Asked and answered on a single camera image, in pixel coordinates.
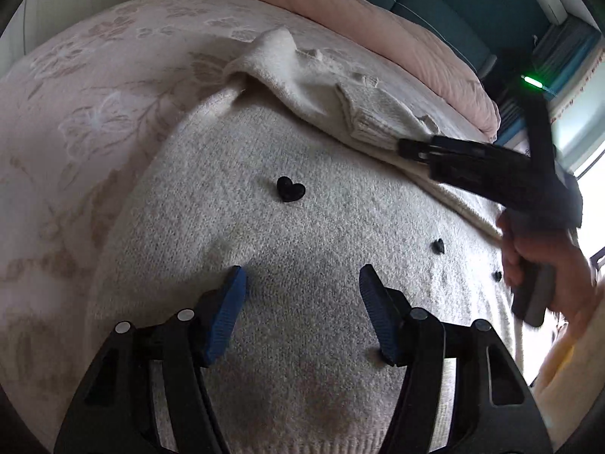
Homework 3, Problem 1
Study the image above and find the teal upholstered headboard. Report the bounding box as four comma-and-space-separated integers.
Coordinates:
345, 0, 544, 79

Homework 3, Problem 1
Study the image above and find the person's right hand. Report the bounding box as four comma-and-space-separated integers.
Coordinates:
496, 210, 597, 323

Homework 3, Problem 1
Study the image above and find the pink butterfly print blanket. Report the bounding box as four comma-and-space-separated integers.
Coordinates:
0, 0, 502, 436

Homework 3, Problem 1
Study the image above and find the cream fluffy cloth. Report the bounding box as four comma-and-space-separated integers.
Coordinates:
532, 284, 605, 429

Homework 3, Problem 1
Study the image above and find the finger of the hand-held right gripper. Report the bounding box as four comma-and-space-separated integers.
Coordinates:
398, 135, 492, 164

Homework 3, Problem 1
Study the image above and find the cream knit sweater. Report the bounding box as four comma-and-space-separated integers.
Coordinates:
85, 27, 561, 454

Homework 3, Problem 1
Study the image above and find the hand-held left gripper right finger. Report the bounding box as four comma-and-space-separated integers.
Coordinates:
358, 264, 554, 454

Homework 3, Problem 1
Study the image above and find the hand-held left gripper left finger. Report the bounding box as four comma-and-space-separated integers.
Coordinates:
53, 266, 248, 454

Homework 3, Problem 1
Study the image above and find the window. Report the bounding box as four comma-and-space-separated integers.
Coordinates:
565, 137, 605, 266

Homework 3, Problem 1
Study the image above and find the pink duvet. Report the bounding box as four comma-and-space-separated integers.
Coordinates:
189, 0, 502, 141

